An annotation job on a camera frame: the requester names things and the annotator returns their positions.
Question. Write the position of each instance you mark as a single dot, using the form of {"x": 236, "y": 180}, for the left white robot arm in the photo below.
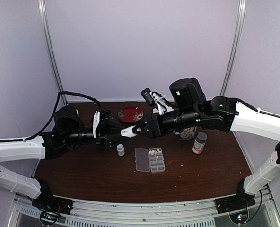
{"x": 69, "y": 130}

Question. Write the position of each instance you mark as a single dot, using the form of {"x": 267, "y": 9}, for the left aluminium frame post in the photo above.
{"x": 49, "y": 45}

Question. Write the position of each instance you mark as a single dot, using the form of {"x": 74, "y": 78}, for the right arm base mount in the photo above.
{"x": 236, "y": 208}

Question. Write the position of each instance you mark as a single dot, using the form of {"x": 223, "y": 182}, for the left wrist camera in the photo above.
{"x": 96, "y": 121}

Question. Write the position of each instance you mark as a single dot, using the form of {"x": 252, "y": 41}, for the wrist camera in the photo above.
{"x": 153, "y": 98}
{"x": 96, "y": 121}

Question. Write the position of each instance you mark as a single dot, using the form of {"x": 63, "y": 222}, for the yellow interior patterned mug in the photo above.
{"x": 186, "y": 134}

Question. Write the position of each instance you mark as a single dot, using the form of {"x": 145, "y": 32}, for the clear plastic pill organizer box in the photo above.
{"x": 149, "y": 160}

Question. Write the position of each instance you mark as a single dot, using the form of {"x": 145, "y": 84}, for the white bottle cap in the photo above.
{"x": 120, "y": 150}

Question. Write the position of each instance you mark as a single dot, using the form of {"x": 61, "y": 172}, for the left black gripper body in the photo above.
{"x": 100, "y": 136}

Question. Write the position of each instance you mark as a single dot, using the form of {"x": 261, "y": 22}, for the grey capped orange label bottle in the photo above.
{"x": 199, "y": 143}

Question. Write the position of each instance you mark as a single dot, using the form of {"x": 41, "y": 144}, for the red floral plate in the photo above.
{"x": 130, "y": 114}

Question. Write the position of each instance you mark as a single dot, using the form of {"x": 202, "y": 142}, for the small white pill bottle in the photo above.
{"x": 128, "y": 132}

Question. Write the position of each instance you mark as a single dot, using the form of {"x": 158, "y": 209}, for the right aluminium frame post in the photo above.
{"x": 240, "y": 19}

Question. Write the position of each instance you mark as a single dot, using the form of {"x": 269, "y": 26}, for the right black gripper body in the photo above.
{"x": 156, "y": 125}

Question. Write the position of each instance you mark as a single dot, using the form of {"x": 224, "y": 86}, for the front aluminium rail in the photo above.
{"x": 197, "y": 213}

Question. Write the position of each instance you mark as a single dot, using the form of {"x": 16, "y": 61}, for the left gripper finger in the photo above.
{"x": 113, "y": 129}
{"x": 113, "y": 141}

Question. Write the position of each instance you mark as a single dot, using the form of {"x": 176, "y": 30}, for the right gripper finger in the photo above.
{"x": 143, "y": 124}
{"x": 144, "y": 132}

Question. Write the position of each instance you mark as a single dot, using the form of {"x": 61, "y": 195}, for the white scalloped bowl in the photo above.
{"x": 159, "y": 109}

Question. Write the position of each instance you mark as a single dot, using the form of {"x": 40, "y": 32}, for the aluminium frame post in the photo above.
{"x": 49, "y": 45}
{"x": 240, "y": 19}

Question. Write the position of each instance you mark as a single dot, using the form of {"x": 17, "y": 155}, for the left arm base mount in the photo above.
{"x": 52, "y": 208}

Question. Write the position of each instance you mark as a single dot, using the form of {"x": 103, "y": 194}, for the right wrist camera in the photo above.
{"x": 153, "y": 98}

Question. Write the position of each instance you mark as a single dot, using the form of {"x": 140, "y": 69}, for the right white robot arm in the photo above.
{"x": 220, "y": 113}

